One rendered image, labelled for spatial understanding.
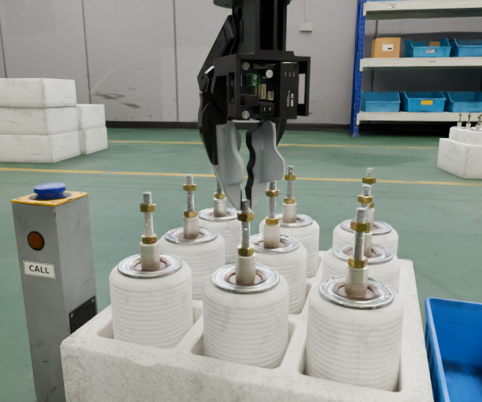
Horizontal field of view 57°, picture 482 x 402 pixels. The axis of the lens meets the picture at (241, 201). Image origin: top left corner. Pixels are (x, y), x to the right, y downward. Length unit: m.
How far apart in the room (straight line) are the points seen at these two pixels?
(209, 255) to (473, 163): 2.20
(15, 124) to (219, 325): 2.91
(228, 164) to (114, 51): 5.78
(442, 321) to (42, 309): 0.62
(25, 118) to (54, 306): 2.65
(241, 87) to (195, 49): 5.42
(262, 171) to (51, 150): 2.77
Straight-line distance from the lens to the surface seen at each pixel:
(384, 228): 0.69
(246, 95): 0.39
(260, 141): 0.46
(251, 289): 0.46
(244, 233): 0.47
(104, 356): 0.53
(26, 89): 3.21
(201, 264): 0.61
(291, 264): 0.57
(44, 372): 0.73
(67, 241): 0.63
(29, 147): 3.25
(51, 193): 0.63
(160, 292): 0.50
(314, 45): 5.61
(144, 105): 6.02
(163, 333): 0.53
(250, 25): 0.40
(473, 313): 0.83
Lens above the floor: 0.45
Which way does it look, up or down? 14 degrees down
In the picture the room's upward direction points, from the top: straight up
